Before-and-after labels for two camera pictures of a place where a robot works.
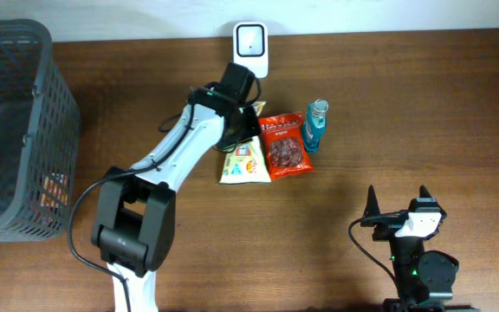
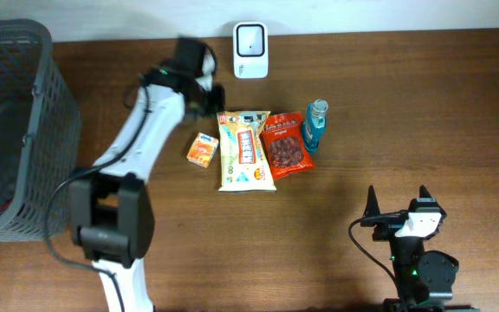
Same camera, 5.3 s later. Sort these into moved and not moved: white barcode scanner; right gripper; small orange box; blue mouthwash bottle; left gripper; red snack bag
Moved: small orange box; left gripper
Not moved: red snack bag; white barcode scanner; blue mouthwash bottle; right gripper
